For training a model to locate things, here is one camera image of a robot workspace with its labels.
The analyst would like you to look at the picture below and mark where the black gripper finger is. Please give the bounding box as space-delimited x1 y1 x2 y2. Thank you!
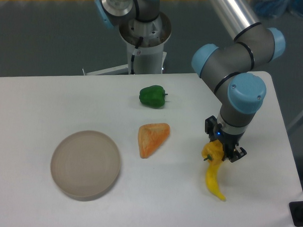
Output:
222 144 247 163
204 115 217 141

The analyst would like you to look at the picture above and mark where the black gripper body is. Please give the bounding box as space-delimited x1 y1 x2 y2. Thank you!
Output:
213 126 244 153

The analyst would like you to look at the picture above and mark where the yellow chili pepper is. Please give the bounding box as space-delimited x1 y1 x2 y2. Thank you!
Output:
202 140 226 201

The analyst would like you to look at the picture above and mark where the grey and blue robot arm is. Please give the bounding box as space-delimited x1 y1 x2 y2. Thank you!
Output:
95 0 286 162

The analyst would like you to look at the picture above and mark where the green bell pepper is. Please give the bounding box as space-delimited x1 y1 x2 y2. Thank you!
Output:
139 85 168 109

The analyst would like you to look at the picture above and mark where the beige round plate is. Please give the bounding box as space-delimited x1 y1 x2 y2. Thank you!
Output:
50 130 121 202

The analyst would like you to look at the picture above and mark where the orange triangular bread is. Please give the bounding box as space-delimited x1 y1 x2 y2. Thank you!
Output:
138 123 170 159

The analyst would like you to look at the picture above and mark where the black device at table edge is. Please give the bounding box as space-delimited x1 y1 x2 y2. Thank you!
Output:
289 201 303 227

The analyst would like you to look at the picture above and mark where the blue bag in background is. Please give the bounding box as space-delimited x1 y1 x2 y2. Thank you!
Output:
249 0 303 19

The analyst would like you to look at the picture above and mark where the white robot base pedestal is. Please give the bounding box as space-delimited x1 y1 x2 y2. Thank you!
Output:
84 12 172 76

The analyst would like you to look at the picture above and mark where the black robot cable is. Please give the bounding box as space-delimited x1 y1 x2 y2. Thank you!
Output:
129 36 144 75

